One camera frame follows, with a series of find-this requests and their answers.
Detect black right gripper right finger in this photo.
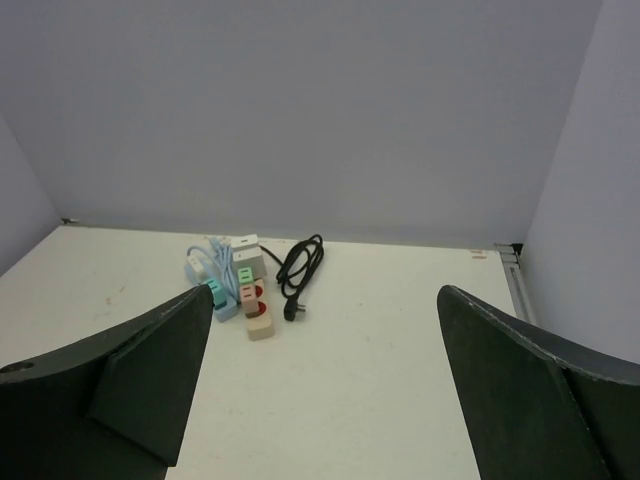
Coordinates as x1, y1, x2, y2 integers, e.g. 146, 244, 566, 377
437, 285, 639, 479

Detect white adapter on blue strip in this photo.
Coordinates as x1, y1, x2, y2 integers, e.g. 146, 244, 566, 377
187, 255, 207, 282

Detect light blue power strip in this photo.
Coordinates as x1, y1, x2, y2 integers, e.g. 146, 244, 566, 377
184, 264, 239, 323

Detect pink plug adapter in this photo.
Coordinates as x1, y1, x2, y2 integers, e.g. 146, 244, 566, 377
239, 283, 258, 310

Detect mint green plug adapter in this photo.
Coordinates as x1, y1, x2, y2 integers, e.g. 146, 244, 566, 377
237, 267, 255, 285

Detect large white charger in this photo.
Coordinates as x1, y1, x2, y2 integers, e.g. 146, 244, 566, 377
232, 246, 267, 278

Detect teal plug adapter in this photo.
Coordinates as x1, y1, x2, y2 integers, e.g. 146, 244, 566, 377
205, 278, 228, 309

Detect beige power strip red sockets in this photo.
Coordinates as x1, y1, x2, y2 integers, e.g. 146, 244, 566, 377
245, 279, 275, 341

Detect black power cable with plug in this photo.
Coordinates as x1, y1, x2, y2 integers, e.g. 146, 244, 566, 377
257, 234, 325, 322

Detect light blue cable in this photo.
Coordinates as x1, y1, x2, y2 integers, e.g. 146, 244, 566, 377
186, 236, 237, 304

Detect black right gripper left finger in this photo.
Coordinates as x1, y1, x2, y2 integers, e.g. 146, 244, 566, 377
1, 286, 213, 479

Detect aluminium frame rail right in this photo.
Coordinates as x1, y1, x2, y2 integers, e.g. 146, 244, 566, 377
494, 243, 538, 326

